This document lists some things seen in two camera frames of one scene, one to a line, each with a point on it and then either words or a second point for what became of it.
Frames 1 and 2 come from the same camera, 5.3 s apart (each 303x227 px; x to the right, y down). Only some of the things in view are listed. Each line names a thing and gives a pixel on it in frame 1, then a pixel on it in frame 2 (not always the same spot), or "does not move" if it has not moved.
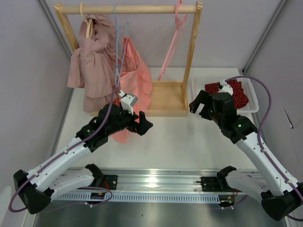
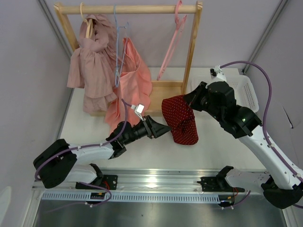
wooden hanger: [90, 24] does not move
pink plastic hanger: [180, 25] does not move
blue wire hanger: [116, 80] does not move
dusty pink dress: [93, 65] does not move
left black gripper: [141, 127] -> [153, 129]
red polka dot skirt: [240, 98] -> [181, 119]
